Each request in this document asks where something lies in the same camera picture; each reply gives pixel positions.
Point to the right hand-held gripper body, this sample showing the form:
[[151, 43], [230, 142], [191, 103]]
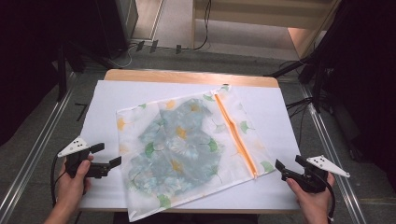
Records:
[[327, 166]]

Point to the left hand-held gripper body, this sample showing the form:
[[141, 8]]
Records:
[[73, 148]]

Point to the white floral mesh laundry bag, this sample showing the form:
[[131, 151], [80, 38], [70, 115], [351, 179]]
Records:
[[243, 143]]

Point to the person's right hand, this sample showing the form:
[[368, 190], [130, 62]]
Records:
[[313, 202]]

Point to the person's left hand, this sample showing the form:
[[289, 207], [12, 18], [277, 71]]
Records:
[[71, 189]]

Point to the white table sheet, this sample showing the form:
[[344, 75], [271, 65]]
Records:
[[102, 102]]

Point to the blue floral garment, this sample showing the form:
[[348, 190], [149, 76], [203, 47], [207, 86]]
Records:
[[177, 146]]

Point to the black metal stand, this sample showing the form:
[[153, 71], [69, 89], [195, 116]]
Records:
[[317, 84], [62, 74]]

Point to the dark curtain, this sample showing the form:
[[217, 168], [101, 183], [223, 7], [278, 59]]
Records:
[[370, 77], [28, 62]]

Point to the black cabinet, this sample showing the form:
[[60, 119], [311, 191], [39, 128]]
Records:
[[116, 25]]

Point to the light wooden shelf unit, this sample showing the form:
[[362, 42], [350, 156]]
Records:
[[249, 18]]

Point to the metal floor rail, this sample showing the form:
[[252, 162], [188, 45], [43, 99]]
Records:
[[330, 149], [34, 152]]

